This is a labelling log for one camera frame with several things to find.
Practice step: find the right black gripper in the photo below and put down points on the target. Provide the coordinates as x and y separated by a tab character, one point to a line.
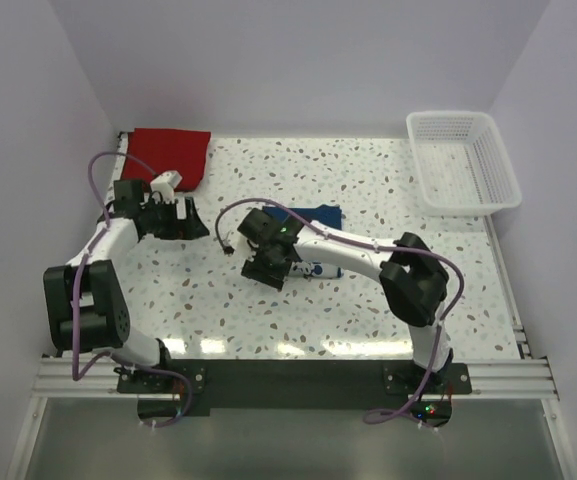
255	269

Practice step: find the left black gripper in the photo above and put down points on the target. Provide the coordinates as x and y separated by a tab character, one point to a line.
189	228

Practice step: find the blue t shirt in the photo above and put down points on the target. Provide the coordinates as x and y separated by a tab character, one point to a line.
327	215

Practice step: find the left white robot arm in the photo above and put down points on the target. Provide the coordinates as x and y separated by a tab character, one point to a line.
87	310

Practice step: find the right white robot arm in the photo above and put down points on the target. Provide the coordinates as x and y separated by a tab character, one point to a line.
412	278

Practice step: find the folded red t shirt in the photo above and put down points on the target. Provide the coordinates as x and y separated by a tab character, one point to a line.
184	151

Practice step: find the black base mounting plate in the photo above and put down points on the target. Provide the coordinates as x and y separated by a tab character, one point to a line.
196	388

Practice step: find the white plastic basket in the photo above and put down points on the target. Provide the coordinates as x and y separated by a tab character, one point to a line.
462	164

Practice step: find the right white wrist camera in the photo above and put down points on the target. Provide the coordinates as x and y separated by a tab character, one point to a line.
239	247

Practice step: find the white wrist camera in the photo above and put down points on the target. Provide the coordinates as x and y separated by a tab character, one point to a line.
165	184
239	247

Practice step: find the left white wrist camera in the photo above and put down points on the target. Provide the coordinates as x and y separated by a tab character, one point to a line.
165	184

